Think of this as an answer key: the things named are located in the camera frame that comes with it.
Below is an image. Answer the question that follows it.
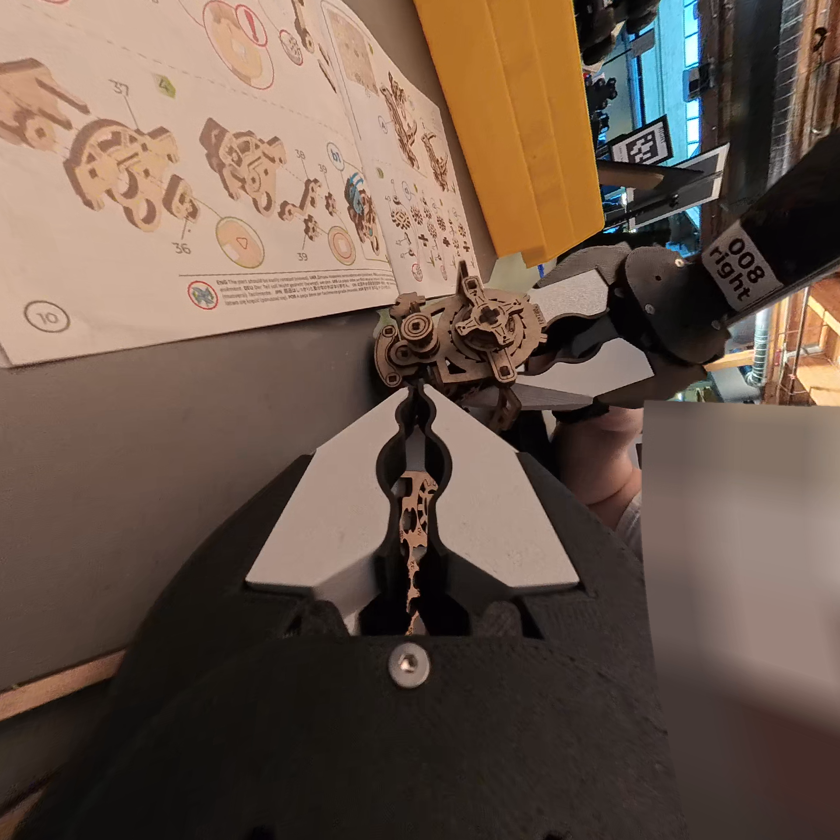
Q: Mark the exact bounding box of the round metal duct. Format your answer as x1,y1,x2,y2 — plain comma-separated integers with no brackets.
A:
750,307,780,389

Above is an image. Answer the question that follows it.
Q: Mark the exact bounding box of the rack of dark equipment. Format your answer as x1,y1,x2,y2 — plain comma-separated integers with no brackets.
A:
574,0,664,67

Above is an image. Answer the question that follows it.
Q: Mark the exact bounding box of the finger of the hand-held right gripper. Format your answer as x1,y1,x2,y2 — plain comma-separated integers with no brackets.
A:
511,336,657,412
532,266,621,324

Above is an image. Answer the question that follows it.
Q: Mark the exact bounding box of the yellow plastic bin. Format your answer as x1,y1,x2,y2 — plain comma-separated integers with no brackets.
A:
412,0,606,268

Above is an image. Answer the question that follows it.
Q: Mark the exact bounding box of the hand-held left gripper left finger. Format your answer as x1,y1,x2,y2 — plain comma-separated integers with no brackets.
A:
244,387,421,592

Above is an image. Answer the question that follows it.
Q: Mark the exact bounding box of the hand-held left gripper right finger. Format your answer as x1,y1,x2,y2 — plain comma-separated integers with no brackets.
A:
422,384,583,593

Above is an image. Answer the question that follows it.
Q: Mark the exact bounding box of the wooden gear mechanism model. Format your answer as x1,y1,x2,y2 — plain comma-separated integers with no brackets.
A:
373,259,550,435

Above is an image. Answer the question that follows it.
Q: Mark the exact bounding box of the person's right hand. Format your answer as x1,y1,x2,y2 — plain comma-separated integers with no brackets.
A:
550,403,644,509

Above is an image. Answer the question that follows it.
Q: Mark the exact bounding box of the model instruction booklet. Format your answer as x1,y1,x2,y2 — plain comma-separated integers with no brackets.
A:
0,0,497,368

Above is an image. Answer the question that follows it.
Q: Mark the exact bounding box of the person's right forearm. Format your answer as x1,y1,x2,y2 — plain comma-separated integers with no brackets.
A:
612,491,644,560

